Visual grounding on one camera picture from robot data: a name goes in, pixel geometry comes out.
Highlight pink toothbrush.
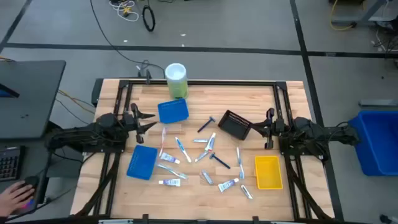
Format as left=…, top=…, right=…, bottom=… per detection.
left=159, top=126, right=167, bottom=158

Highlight large blue storage bin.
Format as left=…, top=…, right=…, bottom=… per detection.
left=348, top=110, right=398, bottom=177

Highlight black plastic basket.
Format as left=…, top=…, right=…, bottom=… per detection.
left=217, top=109, right=253, bottom=141

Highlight grey desk with keyboard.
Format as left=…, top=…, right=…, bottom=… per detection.
left=0, top=60, right=67, bottom=140

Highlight black computer mouse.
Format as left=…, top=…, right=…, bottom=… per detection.
left=24, top=175, right=40, bottom=191

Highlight dark blue disposable razor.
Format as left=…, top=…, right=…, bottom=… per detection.
left=209, top=152, right=231, bottom=170
left=197, top=116, right=216, bottom=134

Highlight yellow plastic basket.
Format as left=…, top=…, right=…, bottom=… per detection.
left=254, top=155, right=284, bottom=190

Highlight long black floor cable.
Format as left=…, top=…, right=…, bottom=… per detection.
left=90, top=0, right=166, bottom=78

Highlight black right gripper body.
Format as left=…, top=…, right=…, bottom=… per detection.
left=264, top=107, right=285, bottom=150

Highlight black keyboard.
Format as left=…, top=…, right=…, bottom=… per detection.
left=0, top=146, right=21, bottom=182

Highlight black aluminium table frame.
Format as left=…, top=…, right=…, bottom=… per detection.
left=74, top=78, right=336, bottom=224

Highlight white floor cable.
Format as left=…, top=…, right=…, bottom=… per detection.
left=108, top=0, right=140, bottom=22

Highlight yellow floor cable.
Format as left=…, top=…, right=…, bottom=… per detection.
left=329, top=0, right=355, bottom=32

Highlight grey metal stand leg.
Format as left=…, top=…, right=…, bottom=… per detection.
left=330, top=0, right=398, bottom=27

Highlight person's hand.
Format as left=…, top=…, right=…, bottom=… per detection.
left=0, top=181, right=35, bottom=218

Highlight clear plastic packets pile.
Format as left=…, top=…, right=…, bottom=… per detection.
left=156, top=163, right=188, bottom=180

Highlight blue plastic basket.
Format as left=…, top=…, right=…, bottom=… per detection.
left=157, top=98, right=190, bottom=124
left=126, top=144, right=159, bottom=181

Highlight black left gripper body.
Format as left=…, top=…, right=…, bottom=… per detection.
left=123, top=102, right=146, bottom=144

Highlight black clamp-on stand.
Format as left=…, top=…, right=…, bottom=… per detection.
left=137, top=60, right=153, bottom=85

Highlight laptop screen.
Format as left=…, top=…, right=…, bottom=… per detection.
left=0, top=82, right=20, bottom=99

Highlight coiled black cable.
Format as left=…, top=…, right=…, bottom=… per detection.
left=142, top=4, right=156, bottom=32

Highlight blue toothbrush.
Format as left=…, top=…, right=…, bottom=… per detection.
left=235, top=146, right=246, bottom=180
left=174, top=136, right=193, bottom=164

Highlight white travel toothpaste tube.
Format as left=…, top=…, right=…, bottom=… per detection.
left=159, top=152, right=181, bottom=165
left=217, top=177, right=240, bottom=193
left=158, top=178, right=182, bottom=187
left=204, top=132, right=217, bottom=153

